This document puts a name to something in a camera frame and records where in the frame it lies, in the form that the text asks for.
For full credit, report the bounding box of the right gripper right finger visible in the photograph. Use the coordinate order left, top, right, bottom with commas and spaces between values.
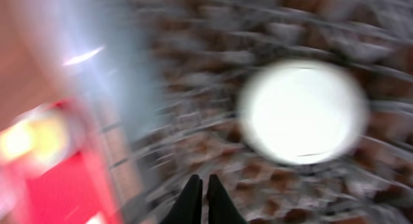
206, 174, 247, 224

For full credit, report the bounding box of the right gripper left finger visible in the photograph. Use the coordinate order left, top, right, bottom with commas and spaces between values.
161, 174, 203, 224

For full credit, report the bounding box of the green bowl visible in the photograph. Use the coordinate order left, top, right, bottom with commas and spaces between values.
1, 104, 85, 177
237, 59, 370, 165

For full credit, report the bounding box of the yellow plastic cup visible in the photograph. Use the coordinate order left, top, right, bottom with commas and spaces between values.
1, 117, 70, 162

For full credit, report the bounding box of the grey dishwasher rack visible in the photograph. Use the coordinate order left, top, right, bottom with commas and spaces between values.
96, 0, 412, 223

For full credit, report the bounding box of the red serving tray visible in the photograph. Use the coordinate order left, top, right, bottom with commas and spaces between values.
1, 99, 123, 224

